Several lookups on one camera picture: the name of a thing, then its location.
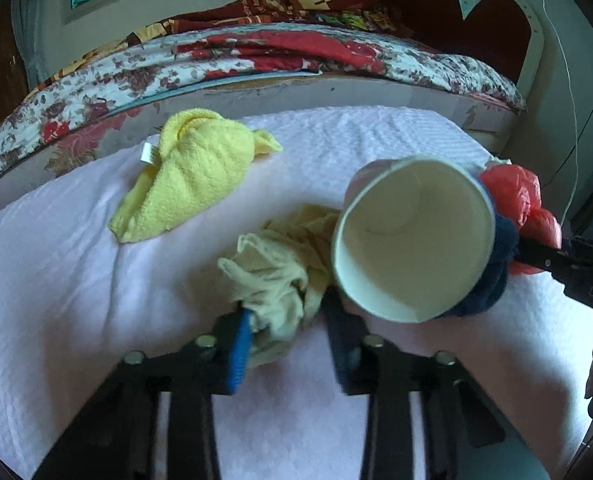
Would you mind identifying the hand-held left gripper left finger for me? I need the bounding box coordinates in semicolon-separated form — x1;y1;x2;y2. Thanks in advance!
31;307;254;480

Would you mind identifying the bed with red headboard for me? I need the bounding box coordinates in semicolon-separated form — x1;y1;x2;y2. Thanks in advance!
323;0;547;161

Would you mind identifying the red plastic bag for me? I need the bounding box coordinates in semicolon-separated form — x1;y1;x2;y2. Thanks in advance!
477;164;563;276

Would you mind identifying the pale yellow cloth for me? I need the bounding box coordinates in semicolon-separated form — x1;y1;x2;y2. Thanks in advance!
217;204;344;368

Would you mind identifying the white tablecloth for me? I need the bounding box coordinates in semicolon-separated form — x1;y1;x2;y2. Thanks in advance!
0;105;593;480

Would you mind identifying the red printed blanket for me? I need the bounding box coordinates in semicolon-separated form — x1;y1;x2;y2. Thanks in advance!
41;0;402;81

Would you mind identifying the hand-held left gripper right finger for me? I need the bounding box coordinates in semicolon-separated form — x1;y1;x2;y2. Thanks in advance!
321;287;552;480

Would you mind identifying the floral mattress sheet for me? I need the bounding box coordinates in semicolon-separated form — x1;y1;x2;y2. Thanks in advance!
0;22;527;196

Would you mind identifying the patterned paper cup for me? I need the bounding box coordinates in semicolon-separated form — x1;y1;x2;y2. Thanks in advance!
330;156;497;323

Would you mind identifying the yellow towel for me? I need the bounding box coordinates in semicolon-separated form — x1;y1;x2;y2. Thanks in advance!
109;107;283;245

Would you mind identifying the dark blue cloth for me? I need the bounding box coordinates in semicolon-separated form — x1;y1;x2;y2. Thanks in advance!
443;185;521;318

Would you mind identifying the white cable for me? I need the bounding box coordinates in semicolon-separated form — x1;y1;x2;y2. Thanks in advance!
536;0;580;223

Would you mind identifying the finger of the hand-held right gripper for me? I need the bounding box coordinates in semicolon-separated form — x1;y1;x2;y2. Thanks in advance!
513;237;577;281

